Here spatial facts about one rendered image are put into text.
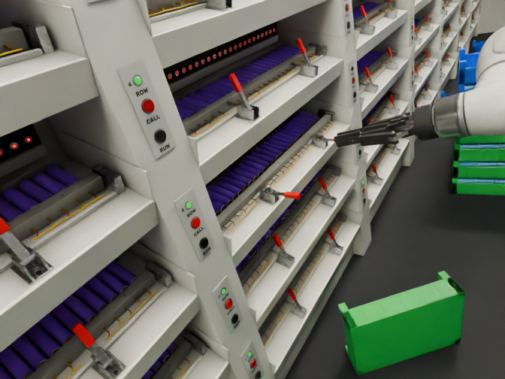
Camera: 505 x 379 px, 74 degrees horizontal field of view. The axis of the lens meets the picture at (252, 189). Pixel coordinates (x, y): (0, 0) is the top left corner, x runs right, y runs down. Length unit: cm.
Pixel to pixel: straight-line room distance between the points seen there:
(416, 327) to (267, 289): 41
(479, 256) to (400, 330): 52
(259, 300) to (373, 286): 56
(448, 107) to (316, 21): 43
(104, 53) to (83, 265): 25
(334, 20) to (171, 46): 58
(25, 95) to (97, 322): 34
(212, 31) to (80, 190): 31
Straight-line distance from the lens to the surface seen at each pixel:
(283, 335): 97
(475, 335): 118
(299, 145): 89
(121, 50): 47
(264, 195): 74
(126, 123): 46
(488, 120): 77
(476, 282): 132
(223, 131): 63
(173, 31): 52
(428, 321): 102
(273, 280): 83
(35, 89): 42
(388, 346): 103
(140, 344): 57
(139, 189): 50
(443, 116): 79
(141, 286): 60
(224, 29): 61
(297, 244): 91
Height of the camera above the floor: 94
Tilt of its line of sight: 29 degrees down
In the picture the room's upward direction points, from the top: 16 degrees counter-clockwise
